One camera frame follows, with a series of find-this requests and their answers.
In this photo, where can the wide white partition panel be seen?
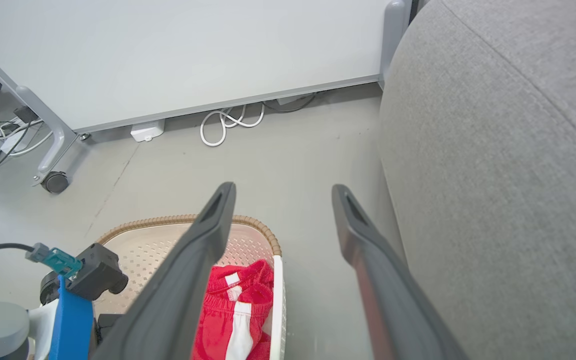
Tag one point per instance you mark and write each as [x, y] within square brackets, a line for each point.
[168, 50]

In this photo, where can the blue left camera bracket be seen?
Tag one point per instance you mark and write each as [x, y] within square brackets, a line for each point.
[70, 325]

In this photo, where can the white power adapter box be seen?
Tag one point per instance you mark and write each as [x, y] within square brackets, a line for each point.
[147, 131]

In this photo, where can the teal left camera connector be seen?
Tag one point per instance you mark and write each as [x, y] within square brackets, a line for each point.
[60, 261]

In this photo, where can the short grey partition foot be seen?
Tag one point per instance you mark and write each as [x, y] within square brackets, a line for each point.
[395, 35]

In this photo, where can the long grey partition foot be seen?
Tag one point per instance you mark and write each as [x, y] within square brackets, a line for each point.
[55, 135]

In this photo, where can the red white garment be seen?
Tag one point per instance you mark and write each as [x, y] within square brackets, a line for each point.
[218, 310]

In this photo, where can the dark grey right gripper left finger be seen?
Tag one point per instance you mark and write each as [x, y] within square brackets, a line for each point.
[178, 290]

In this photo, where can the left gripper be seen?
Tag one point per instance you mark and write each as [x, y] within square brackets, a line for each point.
[43, 330]

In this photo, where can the beige perforated laundry basket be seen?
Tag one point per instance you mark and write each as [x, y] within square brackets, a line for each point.
[148, 250]

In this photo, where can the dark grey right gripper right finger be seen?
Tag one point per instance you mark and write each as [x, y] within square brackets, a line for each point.
[393, 300]

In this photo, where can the black caster wheel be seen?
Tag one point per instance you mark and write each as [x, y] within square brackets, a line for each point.
[55, 182]

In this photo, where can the grey fabric sofa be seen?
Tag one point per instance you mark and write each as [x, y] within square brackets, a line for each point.
[493, 150]

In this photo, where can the black plug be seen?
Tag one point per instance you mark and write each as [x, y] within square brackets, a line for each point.
[25, 114]

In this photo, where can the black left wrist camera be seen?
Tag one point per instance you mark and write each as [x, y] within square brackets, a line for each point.
[98, 272]

